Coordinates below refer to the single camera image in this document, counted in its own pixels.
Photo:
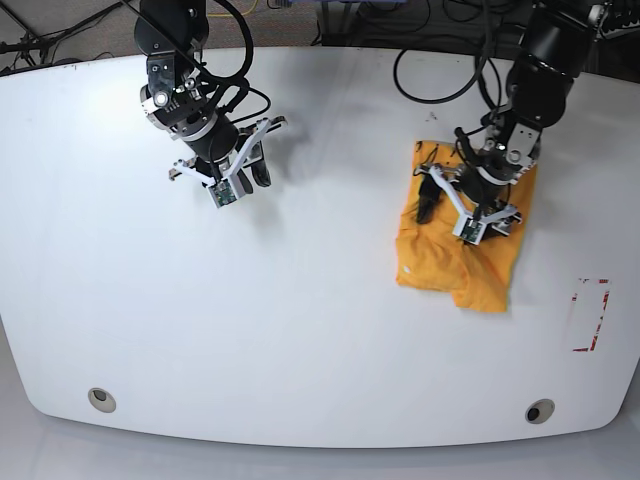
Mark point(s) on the red tape rectangle marking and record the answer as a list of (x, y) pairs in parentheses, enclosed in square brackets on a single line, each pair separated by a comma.
[(588, 307)]

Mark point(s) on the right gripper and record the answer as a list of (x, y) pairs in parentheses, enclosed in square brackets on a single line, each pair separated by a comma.
[(224, 151)]

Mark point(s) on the table grommet hole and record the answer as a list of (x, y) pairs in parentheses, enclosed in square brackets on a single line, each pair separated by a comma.
[(102, 400), (540, 411)]

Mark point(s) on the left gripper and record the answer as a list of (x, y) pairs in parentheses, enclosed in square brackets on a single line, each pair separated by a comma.
[(469, 194)]

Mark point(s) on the yellow Smile T-shirt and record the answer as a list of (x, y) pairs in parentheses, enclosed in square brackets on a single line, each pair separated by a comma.
[(446, 244)]

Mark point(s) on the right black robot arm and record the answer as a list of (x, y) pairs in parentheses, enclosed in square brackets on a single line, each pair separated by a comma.
[(183, 98)]

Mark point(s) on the black tripod legs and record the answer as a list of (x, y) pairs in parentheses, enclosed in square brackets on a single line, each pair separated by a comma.
[(34, 48)]

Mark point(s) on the left table grommet hole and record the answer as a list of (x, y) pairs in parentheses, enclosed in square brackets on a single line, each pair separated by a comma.
[(102, 400)]

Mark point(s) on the right table grommet hole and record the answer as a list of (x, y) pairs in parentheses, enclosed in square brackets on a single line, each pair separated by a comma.
[(540, 411)]

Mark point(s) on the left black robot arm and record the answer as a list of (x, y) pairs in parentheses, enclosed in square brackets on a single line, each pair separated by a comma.
[(554, 48)]

